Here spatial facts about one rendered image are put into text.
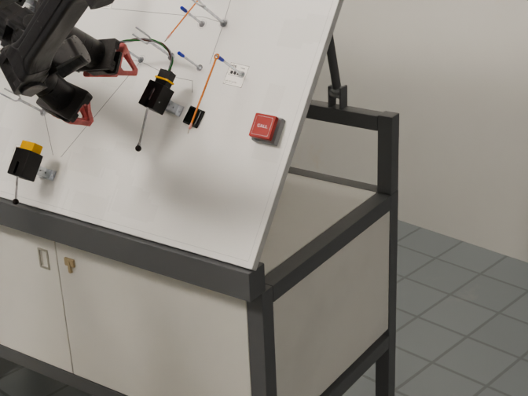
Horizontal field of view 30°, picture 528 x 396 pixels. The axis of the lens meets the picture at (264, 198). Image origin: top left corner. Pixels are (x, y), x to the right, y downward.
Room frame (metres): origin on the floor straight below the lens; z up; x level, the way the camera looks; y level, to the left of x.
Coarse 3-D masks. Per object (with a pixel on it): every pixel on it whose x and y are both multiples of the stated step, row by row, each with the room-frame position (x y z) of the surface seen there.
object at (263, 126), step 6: (258, 114) 1.87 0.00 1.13; (264, 114) 1.87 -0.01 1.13; (258, 120) 1.87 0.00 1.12; (264, 120) 1.86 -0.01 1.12; (270, 120) 1.85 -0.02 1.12; (276, 120) 1.85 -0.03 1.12; (252, 126) 1.86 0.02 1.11; (258, 126) 1.86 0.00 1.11; (264, 126) 1.85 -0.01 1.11; (270, 126) 1.84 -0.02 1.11; (252, 132) 1.86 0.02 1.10; (258, 132) 1.85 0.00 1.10; (264, 132) 1.84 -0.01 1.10; (270, 132) 1.84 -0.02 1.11; (258, 138) 1.85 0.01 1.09; (264, 138) 1.83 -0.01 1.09; (270, 138) 1.83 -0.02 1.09
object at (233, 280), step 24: (0, 216) 2.11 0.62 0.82; (24, 216) 2.06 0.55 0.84; (48, 216) 2.01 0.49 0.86; (72, 240) 1.97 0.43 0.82; (96, 240) 1.93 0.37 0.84; (120, 240) 1.89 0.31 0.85; (144, 240) 1.86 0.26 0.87; (144, 264) 1.85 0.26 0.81; (168, 264) 1.81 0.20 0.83; (192, 264) 1.78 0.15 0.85; (216, 264) 1.74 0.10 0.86; (216, 288) 1.74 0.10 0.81; (240, 288) 1.71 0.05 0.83; (264, 288) 1.74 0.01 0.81
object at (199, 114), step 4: (192, 108) 1.99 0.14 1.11; (188, 112) 1.99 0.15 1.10; (192, 112) 1.98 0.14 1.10; (196, 112) 1.98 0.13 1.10; (200, 112) 1.98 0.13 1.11; (204, 112) 1.98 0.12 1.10; (188, 116) 1.98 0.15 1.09; (192, 116) 1.98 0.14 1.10; (196, 116) 1.97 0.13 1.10; (200, 116) 1.97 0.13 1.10; (184, 120) 1.98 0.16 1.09; (188, 120) 1.98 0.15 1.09; (196, 120) 1.97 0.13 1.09; (200, 120) 1.97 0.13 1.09; (188, 124) 1.98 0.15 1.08; (192, 124) 1.97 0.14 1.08; (196, 124) 1.97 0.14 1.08
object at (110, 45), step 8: (88, 40) 1.88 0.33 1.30; (96, 40) 1.90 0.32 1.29; (104, 40) 1.92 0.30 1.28; (112, 40) 1.91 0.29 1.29; (88, 48) 1.87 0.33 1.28; (96, 48) 1.89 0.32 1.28; (104, 48) 1.91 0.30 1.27; (112, 48) 1.90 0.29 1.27; (96, 56) 1.88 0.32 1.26; (104, 56) 1.90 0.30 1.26; (112, 56) 1.89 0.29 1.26; (88, 64) 1.89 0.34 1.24; (96, 64) 1.89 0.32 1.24; (104, 64) 1.88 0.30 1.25; (112, 64) 1.88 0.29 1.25
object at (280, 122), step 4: (280, 120) 1.86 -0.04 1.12; (284, 120) 1.87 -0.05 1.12; (280, 124) 1.86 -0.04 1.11; (276, 128) 1.86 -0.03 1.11; (280, 128) 1.86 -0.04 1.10; (276, 132) 1.85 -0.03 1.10; (280, 132) 1.86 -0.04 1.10; (276, 136) 1.84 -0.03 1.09; (252, 140) 1.87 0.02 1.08; (256, 140) 1.86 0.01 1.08; (260, 140) 1.86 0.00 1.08; (264, 140) 1.85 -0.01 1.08; (272, 140) 1.84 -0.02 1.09; (276, 140) 1.84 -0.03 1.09; (268, 144) 1.85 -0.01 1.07; (272, 144) 1.84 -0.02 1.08; (276, 144) 1.84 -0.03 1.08
